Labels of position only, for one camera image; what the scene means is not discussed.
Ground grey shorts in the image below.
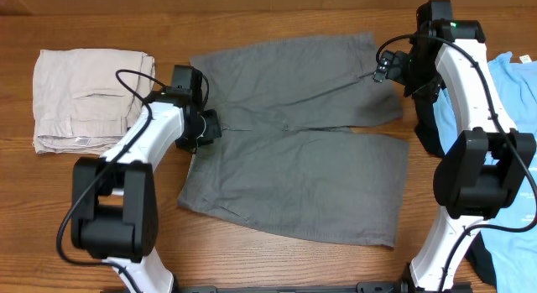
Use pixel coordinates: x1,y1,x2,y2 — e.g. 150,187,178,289
178,33,409,248

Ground beige shorts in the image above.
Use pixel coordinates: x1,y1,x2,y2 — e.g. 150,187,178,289
33,49,155,154

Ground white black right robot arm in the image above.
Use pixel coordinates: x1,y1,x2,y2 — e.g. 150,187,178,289
373,18,536,292

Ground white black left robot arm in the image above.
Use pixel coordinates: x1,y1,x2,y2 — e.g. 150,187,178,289
56,86,222,292

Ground black garment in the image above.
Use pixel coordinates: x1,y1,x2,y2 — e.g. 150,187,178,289
414,101,497,287

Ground light blue t-shirt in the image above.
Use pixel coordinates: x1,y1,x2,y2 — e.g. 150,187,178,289
433,53,536,292

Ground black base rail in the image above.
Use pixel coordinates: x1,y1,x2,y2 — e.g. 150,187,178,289
171,281,430,293

